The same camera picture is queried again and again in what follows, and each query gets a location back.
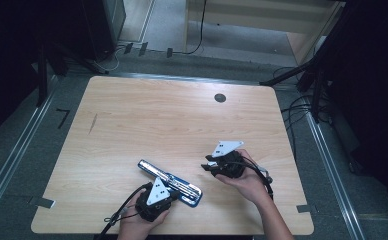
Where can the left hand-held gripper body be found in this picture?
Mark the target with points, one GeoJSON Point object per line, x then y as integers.
{"type": "Point", "coordinates": [157, 196]}

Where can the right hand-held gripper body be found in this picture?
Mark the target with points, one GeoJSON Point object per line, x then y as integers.
{"type": "Point", "coordinates": [230, 166]}

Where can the blue stapler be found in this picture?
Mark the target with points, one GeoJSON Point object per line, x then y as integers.
{"type": "Point", "coordinates": [188, 194]}

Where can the person's right hand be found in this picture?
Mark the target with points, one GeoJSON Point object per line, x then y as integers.
{"type": "Point", "coordinates": [252, 185]}

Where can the person's left hand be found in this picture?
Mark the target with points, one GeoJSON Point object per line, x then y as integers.
{"type": "Point", "coordinates": [135, 228]}

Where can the dark round table grommet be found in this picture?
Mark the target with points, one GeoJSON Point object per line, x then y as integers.
{"type": "Point", "coordinates": [220, 98]}

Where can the grey tape piece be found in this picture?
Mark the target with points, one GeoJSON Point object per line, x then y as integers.
{"type": "Point", "coordinates": [42, 202]}
{"type": "Point", "coordinates": [303, 208]}

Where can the black metal stand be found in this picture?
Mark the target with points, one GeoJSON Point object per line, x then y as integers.
{"type": "Point", "coordinates": [282, 76]}

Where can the black plug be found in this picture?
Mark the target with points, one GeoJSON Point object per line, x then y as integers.
{"type": "Point", "coordinates": [169, 52]}
{"type": "Point", "coordinates": [128, 48]}
{"type": "Point", "coordinates": [143, 48]}

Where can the light wooden desk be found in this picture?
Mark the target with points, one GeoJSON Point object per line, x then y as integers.
{"type": "Point", "coordinates": [248, 16]}

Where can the black tripod stand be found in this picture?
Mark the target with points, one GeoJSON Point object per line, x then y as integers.
{"type": "Point", "coordinates": [42, 83]}

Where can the dark curtain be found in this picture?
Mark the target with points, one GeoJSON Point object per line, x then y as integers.
{"type": "Point", "coordinates": [2, 66]}
{"type": "Point", "coordinates": [375, 83]}

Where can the black cabinet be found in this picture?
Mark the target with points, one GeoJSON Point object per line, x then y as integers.
{"type": "Point", "coordinates": [98, 26]}

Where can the metal floor rail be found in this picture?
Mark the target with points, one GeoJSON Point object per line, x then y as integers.
{"type": "Point", "coordinates": [182, 78]}
{"type": "Point", "coordinates": [332, 173]}
{"type": "Point", "coordinates": [15, 153]}

